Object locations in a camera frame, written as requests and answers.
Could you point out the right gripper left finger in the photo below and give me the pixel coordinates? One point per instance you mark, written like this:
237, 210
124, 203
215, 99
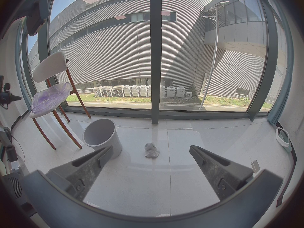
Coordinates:
87, 172

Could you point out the white chair wooden legs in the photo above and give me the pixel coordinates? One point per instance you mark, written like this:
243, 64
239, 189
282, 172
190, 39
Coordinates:
49, 65

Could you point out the window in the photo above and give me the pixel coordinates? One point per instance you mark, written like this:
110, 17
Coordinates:
118, 44

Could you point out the white trash bin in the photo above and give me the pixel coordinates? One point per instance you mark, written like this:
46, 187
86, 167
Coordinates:
99, 132

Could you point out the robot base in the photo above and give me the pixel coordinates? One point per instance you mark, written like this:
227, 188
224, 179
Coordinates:
14, 186

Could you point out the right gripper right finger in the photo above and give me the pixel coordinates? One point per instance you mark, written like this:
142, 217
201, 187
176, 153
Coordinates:
213, 172

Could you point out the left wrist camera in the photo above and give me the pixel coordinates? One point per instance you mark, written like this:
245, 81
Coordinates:
6, 87

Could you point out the crumpled white paper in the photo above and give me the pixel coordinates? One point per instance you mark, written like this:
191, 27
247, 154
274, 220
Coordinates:
151, 151

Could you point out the purple plastic bag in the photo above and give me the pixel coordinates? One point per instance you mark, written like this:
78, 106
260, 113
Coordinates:
47, 97

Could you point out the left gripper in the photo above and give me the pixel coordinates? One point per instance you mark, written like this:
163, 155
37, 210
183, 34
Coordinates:
5, 98

